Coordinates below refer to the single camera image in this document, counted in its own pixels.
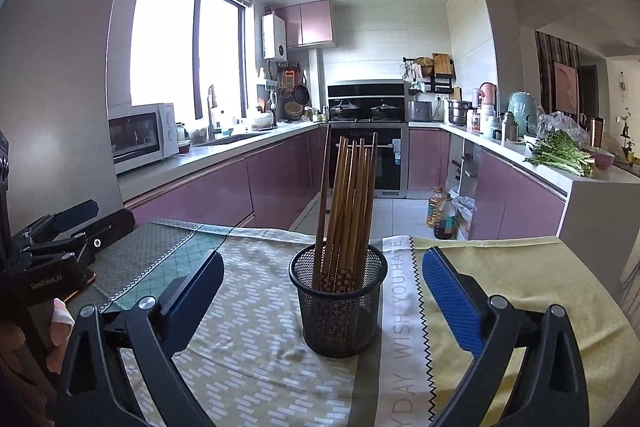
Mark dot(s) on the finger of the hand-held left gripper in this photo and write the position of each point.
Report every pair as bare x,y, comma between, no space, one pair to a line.
112,227
75,213

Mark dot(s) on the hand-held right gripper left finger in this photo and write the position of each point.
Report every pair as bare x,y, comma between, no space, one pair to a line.
195,294

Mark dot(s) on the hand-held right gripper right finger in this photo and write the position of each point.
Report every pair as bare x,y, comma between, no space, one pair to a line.
452,297

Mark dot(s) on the black mesh utensil holder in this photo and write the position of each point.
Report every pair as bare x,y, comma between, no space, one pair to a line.
340,327

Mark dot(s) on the bunch of wooden chopsticks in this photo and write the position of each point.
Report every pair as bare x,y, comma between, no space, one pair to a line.
350,187

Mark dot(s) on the person's left hand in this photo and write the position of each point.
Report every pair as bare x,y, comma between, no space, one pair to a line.
61,314

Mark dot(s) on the copper edged flat device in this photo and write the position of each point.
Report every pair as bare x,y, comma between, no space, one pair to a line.
89,278

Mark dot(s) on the beige teal patterned cloth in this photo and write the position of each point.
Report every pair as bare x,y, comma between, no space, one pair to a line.
260,307

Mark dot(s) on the yellow lettered cloth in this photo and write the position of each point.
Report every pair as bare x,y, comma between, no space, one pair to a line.
525,272

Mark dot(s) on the dark cooking oil bottle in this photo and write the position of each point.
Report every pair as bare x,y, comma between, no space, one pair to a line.
446,219

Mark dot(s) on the crumpled plastic bag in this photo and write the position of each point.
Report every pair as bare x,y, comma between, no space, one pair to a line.
466,212

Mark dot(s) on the yellow cooking oil bottle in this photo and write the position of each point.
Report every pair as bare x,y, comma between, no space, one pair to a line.
434,212

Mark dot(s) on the white microwave oven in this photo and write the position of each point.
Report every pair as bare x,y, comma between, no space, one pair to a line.
135,137

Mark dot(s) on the pink kitchen base cabinets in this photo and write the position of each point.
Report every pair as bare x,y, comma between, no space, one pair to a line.
210,192
505,202

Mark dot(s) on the small red bowl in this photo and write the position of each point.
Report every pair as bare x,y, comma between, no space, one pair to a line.
184,148

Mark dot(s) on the white kitchen counter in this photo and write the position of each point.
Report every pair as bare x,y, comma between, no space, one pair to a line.
200,154
600,207

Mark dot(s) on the grey refrigerator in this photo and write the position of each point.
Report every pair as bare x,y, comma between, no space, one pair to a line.
60,82

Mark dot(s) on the steel kitchen faucet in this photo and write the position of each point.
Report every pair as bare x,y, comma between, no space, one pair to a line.
212,122

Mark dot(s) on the kitchen sink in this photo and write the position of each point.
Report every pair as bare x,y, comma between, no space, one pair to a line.
235,138

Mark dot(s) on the steel thermos flask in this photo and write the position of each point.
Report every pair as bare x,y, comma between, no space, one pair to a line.
508,127

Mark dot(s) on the green leafy vegetables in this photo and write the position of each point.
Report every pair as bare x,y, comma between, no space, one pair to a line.
560,152

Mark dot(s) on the white ceramic pot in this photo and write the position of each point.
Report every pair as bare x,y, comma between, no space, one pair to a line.
261,121

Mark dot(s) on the steel stockpot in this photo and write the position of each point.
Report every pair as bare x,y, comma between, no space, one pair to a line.
460,113

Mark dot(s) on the silver toaster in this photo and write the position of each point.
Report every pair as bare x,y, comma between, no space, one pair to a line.
420,112

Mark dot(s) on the kitchen window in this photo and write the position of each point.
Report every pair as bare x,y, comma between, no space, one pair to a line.
165,37

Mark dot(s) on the black lidded cooking pot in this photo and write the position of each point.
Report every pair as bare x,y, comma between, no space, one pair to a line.
385,111
345,111

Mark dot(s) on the mint green kitchen appliance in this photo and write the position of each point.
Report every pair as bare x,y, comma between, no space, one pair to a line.
525,109

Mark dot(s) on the pink bowl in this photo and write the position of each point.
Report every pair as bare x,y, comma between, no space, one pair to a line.
602,160

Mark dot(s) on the pink kettle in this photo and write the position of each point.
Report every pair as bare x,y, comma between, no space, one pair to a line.
487,96

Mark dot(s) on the clear plastic bag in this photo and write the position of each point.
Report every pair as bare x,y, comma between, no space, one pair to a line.
562,124

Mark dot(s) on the woven basket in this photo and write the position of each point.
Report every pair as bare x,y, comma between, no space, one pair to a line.
293,110

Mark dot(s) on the brown tumbler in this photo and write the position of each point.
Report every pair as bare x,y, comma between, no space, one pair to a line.
596,132

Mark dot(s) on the black integrated stove oven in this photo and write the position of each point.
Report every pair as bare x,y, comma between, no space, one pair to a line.
365,89

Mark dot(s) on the hanging frying pan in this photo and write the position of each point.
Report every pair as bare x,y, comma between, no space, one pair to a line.
300,94

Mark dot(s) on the wooden cutting board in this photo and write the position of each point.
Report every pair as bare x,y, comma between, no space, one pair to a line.
441,64

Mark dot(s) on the potted plant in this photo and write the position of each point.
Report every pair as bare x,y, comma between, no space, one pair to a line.
626,142

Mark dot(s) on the white water heater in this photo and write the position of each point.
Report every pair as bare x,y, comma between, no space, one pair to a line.
275,37

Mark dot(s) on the black wall rack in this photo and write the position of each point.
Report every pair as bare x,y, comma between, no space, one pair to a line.
425,82

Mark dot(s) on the wall-mounted utensil holder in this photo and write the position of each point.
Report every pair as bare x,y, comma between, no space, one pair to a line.
288,77

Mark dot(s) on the framed wall picture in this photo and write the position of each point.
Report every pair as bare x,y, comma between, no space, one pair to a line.
566,87

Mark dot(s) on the pink wall cabinet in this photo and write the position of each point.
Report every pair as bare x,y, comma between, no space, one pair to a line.
310,24

